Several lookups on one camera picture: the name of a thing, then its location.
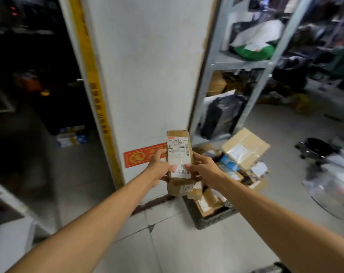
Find person's right hand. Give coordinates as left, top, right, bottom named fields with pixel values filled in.
left=184, top=152, right=228, bottom=191

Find person's left hand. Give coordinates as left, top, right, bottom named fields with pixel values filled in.
left=145, top=147, right=178, bottom=190

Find small long brown box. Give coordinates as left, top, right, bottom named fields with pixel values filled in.
left=166, top=130, right=197, bottom=196

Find small taped cardboard parcel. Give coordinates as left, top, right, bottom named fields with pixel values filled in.
left=187, top=181, right=204, bottom=201

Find cardboard parcel white label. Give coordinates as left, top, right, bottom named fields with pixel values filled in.
left=203, top=188, right=228, bottom=209

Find cardboard box with black handwriting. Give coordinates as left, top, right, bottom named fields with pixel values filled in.
left=194, top=197, right=225, bottom=219

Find paper-wrapped taped parcel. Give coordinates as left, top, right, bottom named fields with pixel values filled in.
left=220, top=127, right=271, bottom=170

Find blue checkered cardboard box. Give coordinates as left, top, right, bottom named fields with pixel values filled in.
left=241, top=160, right=271, bottom=185

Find cardboard box green printed tape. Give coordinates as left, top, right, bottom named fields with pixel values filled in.
left=249, top=179, right=268, bottom=192

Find white metal shelf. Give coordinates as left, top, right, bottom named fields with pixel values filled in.
left=0, top=176, right=52, bottom=273

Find person's left forearm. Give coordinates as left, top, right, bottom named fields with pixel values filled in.
left=5, top=174, right=155, bottom=273

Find person's right forearm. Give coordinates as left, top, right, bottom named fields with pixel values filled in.
left=217, top=180, right=344, bottom=273

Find labelled cardboard box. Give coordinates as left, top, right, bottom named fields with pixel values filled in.
left=192, top=144, right=222, bottom=161

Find black plastic bag parcel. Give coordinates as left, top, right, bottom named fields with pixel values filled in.
left=201, top=94, right=248, bottom=140

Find stacked brown cardboard boxes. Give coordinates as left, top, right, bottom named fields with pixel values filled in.
left=207, top=71, right=228, bottom=97

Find grey metal shelf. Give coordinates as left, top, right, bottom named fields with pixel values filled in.
left=189, top=0, right=312, bottom=147

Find green plastic mailer bag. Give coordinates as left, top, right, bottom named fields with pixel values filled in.
left=234, top=44, right=276, bottom=61

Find small white blue carton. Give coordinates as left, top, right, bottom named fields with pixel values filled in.
left=57, top=125, right=89, bottom=148

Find black rolling stool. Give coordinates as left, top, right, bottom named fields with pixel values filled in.
left=294, top=138, right=335, bottom=165

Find yellow vertical door strip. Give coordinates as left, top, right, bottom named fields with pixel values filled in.
left=68, top=0, right=124, bottom=190

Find heap of white plastic bags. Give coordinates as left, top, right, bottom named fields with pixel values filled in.
left=302, top=139, right=344, bottom=222

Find red fire extinguisher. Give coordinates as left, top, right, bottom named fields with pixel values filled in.
left=14, top=72, right=50, bottom=97

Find background shelving with goods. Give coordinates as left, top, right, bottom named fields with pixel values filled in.
left=263, top=0, right=344, bottom=111

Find red yellow wall sign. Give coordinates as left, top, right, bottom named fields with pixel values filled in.
left=123, top=143, right=168, bottom=169

